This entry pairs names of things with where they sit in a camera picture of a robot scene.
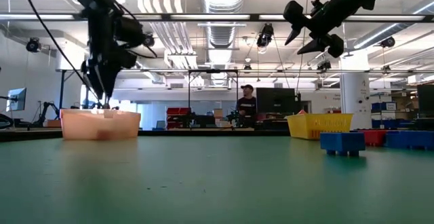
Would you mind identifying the blue storage bins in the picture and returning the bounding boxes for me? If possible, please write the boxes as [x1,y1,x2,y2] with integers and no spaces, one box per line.
[370,101,398,113]

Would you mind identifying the blue toy block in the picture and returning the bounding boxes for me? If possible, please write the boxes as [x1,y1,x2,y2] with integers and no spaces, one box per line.
[385,130,434,151]
[319,132,366,157]

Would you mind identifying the red storage bins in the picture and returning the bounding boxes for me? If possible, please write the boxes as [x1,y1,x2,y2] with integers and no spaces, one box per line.
[165,107,191,130]

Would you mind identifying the yellow plastic basket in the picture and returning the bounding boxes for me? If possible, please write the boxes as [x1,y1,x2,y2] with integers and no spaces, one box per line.
[284,113,354,141]

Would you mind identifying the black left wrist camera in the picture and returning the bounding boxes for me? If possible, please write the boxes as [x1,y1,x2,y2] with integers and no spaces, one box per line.
[113,14,147,49]

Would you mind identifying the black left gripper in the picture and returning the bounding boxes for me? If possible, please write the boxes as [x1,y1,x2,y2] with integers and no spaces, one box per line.
[81,8,138,110]

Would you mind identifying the red toy block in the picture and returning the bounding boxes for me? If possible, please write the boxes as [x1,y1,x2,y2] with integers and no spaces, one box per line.
[352,129,389,147]

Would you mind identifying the green table mat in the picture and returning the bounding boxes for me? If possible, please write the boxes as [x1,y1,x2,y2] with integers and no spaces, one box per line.
[0,135,434,224]

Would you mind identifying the black overhead crossbar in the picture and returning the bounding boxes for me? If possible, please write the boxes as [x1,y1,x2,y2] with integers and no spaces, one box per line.
[0,12,434,23]

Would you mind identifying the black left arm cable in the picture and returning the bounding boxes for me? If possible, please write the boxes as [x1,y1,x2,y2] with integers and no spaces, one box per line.
[17,0,104,101]

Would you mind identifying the person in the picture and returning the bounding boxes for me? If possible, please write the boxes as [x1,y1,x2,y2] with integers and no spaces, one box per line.
[236,83,258,128]

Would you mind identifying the black computer monitor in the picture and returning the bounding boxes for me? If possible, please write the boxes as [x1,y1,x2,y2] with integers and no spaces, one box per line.
[416,83,434,118]
[255,87,296,115]

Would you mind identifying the translucent pale orange bin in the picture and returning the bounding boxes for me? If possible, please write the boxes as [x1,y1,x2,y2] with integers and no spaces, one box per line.
[60,108,142,141]

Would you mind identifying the black overhead camera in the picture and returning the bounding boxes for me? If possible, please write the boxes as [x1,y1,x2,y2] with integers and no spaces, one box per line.
[256,22,275,48]

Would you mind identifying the grey computer monitor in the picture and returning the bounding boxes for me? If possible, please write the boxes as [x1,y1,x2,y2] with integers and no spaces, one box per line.
[5,87,28,112]

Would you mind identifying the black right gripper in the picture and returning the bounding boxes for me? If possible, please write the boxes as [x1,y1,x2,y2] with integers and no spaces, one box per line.
[282,0,377,59]

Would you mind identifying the white building column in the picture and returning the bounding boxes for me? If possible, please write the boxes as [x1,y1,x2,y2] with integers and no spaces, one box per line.
[340,49,372,130]

